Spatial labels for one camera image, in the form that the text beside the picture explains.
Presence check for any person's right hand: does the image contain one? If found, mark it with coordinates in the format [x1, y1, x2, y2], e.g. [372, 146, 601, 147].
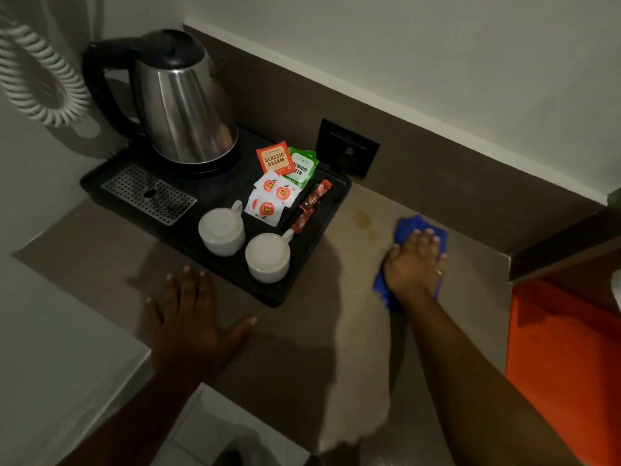
[383, 229, 447, 305]

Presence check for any stainless steel electric kettle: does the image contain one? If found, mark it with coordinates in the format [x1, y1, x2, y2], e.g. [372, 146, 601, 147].
[81, 28, 239, 166]

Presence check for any perforated metal drip grate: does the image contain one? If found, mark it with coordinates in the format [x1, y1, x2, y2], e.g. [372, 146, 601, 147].
[101, 164, 198, 227]

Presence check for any white coiled cord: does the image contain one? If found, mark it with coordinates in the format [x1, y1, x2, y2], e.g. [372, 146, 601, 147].
[0, 6, 94, 128]

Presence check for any black kettle base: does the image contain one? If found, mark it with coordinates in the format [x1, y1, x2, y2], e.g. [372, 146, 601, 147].
[154, 140, 239, 176]

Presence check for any person's right forearm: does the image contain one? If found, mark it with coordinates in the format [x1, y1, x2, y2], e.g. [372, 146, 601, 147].
[395, 292, 581, 466]

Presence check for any white sachet with orange circle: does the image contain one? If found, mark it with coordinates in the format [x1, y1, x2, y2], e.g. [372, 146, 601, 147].
[254, 171, 281, 194]
[244, 189, 286, 227]
[273, 178, 303, 208]

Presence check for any black plastic tray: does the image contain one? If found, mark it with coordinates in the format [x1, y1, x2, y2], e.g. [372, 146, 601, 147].
[80, 125, 352, 308]

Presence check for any green tea bag packet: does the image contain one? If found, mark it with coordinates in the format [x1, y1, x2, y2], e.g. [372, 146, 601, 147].
[284, 147, 320, 190]

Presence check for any orange tea bag packet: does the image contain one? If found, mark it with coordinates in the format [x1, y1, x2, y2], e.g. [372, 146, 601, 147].
[256, 140, 297, 177]

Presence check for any person's left hand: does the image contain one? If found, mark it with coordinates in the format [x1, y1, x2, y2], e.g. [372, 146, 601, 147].
[145, 266, 259, 385]

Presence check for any black wall socket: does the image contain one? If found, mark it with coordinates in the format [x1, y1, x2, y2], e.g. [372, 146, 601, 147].
[316, 118, 381, 179]

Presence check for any blue cleaning cloth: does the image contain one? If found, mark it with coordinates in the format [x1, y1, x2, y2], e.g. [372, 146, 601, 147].
[373, 214, 448, 314]

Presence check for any person's left forearm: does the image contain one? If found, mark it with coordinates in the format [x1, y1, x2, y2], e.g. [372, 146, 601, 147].
[58, 374, 210, 466]

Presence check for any red coffee stick sachet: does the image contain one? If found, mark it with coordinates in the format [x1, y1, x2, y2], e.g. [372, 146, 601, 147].
[300, 178, 333, 209]
[291, 206, 314, 235]

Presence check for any white ceramic cup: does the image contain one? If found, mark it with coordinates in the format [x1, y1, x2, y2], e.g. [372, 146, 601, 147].
[245, 229, 296, 285]
[198, 200, 246, 258]

